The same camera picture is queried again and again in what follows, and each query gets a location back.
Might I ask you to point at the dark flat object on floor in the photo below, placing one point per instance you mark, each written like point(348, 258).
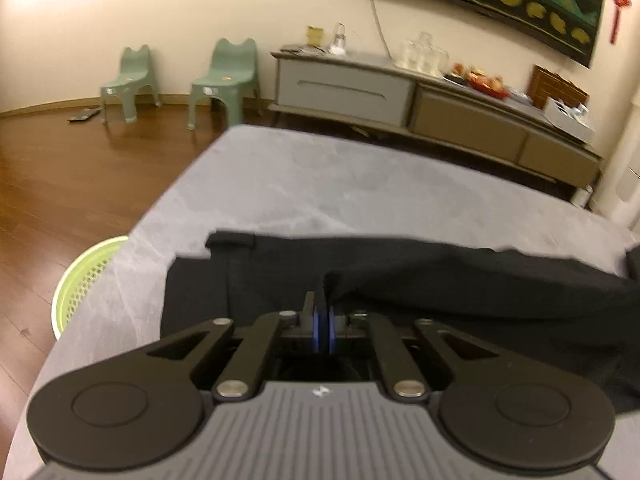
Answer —
point(84, 115)

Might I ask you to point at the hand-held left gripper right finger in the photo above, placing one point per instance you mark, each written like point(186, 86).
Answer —
point(331, 330)

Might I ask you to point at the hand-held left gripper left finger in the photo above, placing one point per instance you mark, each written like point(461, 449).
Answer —
point(316, 327)

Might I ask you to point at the green plastic laundry basket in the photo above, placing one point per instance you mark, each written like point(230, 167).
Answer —
point(82, 280)

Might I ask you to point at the grey and brown TV cabinet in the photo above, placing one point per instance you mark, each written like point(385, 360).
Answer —
point(345, 90)

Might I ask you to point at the white floor air conditioner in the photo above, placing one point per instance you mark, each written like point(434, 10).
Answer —
point(625, 175)

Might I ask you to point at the set of clear glass cups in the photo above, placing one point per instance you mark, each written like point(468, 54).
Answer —
point(422, 55)

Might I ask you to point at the small white floor bottle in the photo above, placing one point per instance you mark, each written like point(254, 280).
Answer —
point(582, 196)

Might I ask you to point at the dark items on cabinet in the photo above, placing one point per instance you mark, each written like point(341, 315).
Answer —
point(300, 50)

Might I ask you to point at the black garment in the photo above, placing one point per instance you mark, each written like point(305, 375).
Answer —
point(450, 280)

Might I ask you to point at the small yellow box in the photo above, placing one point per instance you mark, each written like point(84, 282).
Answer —
point(314, 37)

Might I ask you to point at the red plate of fruit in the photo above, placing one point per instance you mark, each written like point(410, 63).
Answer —
point(482, 82)

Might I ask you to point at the green plastic child chair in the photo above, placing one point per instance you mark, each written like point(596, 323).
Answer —
point(131, 77)
point(227, 72)

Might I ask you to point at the white cardboard box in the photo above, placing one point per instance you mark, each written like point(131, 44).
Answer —
point(567, 120)

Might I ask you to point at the small clear white bottle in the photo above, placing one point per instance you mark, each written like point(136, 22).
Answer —
point(338, 40)

